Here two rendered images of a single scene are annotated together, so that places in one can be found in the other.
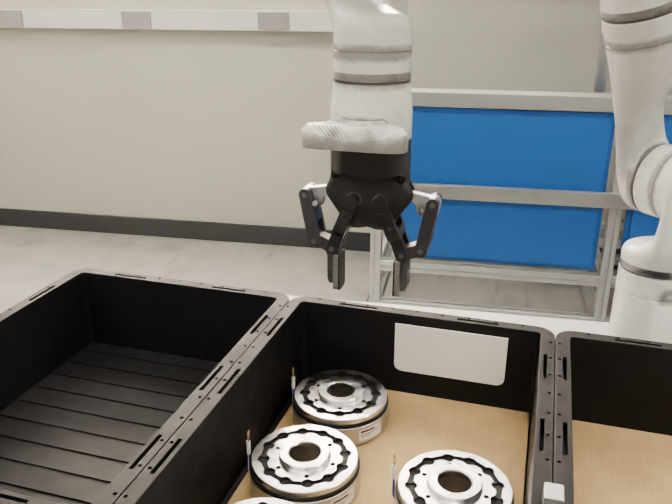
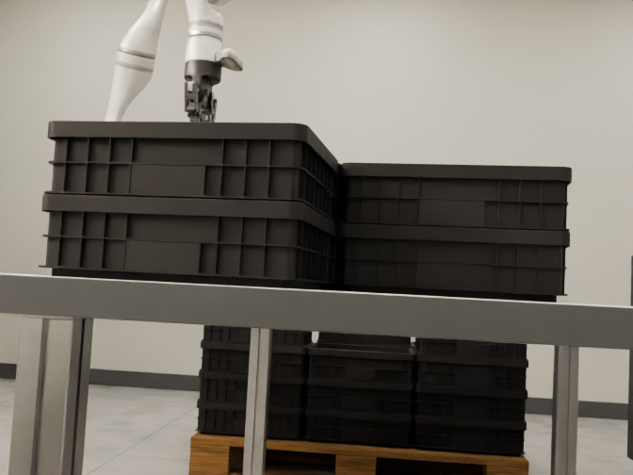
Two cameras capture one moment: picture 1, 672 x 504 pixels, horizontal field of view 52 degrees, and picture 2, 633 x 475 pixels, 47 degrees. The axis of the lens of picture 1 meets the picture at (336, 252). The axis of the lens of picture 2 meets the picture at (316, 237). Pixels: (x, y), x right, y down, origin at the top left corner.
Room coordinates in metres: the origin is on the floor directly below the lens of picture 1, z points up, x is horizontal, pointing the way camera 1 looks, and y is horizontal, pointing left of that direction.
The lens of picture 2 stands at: (0.54, 1.44, 0.70)
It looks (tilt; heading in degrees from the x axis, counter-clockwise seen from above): 4 degrees up; 264
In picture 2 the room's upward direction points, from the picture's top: 3 degrees clockwise
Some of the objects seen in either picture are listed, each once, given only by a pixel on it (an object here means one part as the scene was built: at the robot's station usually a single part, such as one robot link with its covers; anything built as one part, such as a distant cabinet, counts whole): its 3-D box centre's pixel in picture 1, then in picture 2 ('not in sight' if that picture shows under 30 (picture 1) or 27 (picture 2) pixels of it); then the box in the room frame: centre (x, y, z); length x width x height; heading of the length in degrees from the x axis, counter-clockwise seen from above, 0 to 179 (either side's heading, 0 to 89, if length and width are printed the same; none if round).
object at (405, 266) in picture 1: (412, 265); not in sight; (0.62, -0.07, 1.02); 0.03 x 0.01 x 0.05; 74
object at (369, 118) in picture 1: (366, 105); (213, 50); (0.62, -0.03, 1.18); 0.11 x 0.09 x 0.06; 164
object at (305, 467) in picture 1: (304, 454); not in sight; (0.54, 0.03, 0.86); 0.05 x 0.05 x 0.01
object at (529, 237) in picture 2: not in sight; (449, 265); (0.14, 0.08, 0.76); 0.40 x 0.30 x 0.12; 163
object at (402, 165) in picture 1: (370, 178); (202, 84); (0.63, -0.03, 1.10); 0.08 x 0.08 x 0.09
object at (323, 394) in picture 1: (340, 391); not in sight; (0.64, 0.00, 0.86); 0.05 x 0.05 x 0.01
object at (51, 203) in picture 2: not in sight; (198, 246); (0.61, 0.25, 0.76); 0.40 x 0.30 x 0.12; 163
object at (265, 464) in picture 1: (304, 458); not in sight; (0.54, 0.03, 0.86); 0.10 x 0.10 x 0.01
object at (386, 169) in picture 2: not in sight; (453, 184); (0.14, 0.08, 0.92); 0.40 x 0.30 x 0.02; 163
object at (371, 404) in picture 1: (340, 395); not in sight; (0.64, 0.00, 0.86); 0.10 x 0.10 x 0.01
